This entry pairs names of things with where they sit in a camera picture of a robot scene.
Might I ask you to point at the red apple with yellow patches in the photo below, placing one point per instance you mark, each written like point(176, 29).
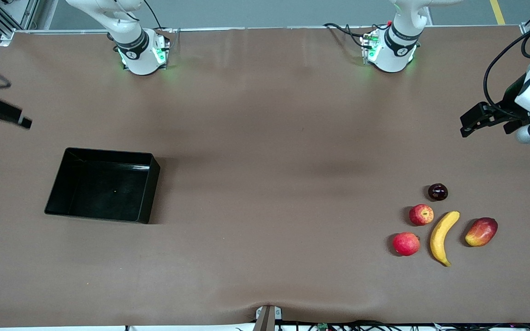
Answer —
point(421, 215)

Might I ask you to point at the black plastic box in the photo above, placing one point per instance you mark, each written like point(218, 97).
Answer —
point(104, 188)

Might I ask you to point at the yellow banana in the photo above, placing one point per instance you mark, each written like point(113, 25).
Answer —
point(440, 239)

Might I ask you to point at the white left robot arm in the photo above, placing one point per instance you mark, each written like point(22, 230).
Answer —
point(391, 55)

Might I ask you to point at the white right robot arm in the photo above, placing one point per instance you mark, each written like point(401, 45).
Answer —
point(141, 59)

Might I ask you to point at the dark purple round fruit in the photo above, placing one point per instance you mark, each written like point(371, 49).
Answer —
point(437, 192)

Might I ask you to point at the red and yellow mango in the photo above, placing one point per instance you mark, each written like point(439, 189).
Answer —
point(481, 232)

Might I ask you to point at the plain red apple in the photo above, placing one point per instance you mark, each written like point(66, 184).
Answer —
point(406, 244)

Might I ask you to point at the small green circuit board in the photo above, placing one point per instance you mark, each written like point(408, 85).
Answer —
point(323, 327)

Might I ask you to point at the brown table cover mat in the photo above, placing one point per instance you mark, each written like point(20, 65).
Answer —
point(246, 257)

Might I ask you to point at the silver table edge rail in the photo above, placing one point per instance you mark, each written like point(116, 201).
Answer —
point(269, 28)

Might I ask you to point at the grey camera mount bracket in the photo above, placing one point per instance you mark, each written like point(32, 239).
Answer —
point(267, 319)

